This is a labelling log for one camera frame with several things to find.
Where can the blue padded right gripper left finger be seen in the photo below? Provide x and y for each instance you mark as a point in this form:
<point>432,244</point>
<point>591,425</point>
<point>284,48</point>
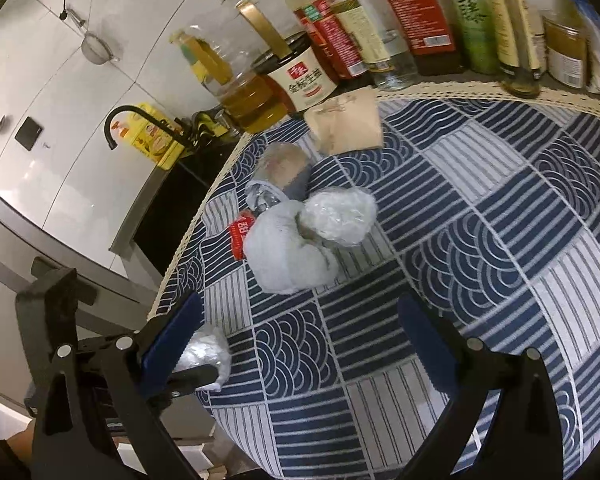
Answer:
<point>163,340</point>

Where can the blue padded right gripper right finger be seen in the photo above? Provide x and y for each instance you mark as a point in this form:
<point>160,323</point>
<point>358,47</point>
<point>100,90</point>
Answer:
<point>436,342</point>

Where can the small plastic-wrapped white wad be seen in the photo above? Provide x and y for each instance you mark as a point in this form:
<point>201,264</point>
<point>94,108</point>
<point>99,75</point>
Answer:
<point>208,346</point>

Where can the red snack wrapper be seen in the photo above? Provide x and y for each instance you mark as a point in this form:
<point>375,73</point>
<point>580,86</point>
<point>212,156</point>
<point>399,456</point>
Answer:
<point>239,230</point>

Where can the white terry cloth towel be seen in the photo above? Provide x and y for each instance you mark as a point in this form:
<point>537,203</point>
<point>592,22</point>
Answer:
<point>281,259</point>

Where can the plastic-wrapped white ball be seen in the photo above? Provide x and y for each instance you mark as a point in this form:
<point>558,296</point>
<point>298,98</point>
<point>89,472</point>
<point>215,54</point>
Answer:
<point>340,216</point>

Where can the brown paper cup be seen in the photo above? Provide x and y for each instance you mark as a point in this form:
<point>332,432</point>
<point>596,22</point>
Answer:
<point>346,123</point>

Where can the blue white patterned tablecloth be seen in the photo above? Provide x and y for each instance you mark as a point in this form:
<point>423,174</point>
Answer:
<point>489,208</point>

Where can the yellow dish soap box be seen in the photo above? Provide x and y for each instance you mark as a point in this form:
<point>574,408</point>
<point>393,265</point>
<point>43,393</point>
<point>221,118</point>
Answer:
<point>147,138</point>

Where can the beige label clear bottle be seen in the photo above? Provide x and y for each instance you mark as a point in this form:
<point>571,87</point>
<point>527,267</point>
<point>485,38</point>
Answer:
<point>381,45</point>

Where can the tall yellow label bottle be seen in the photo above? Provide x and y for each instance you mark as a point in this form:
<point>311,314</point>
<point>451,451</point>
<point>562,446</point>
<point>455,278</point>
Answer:
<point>517,55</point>

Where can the cooking oil bottle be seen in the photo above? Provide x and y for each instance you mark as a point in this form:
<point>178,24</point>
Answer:
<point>220,48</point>

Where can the hanging metal strainer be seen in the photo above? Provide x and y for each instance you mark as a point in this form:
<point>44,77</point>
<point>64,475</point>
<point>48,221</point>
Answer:
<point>93,48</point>

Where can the brown glass jar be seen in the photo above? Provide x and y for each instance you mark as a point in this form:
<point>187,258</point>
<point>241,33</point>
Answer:
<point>567,52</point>

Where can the dark bottle red label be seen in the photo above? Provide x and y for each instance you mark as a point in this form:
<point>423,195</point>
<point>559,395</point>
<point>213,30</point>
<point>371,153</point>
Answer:
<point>431,32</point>

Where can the red label sauce bottle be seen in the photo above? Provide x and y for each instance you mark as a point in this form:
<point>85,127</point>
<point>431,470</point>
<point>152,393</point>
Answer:
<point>327,33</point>

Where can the green label bottle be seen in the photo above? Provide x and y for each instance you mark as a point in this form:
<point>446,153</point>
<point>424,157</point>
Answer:
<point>476,26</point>

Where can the black wall switch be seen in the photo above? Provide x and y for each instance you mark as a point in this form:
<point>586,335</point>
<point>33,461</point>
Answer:
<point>28,133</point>

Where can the soy sauce jug gold handle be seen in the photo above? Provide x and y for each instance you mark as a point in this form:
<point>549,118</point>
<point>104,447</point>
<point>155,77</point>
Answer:
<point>290,66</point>

